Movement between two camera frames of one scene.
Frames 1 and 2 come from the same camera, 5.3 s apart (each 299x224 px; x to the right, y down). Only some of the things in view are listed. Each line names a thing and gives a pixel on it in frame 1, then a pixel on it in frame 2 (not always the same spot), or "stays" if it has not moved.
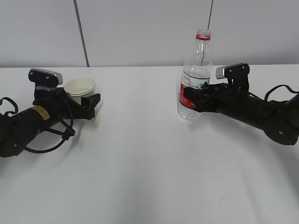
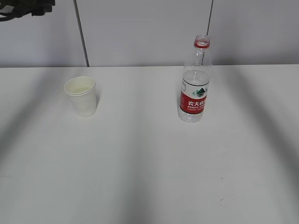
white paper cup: x=79 y=87 stays
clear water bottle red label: x=197 y=72 stays
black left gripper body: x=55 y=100 -> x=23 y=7
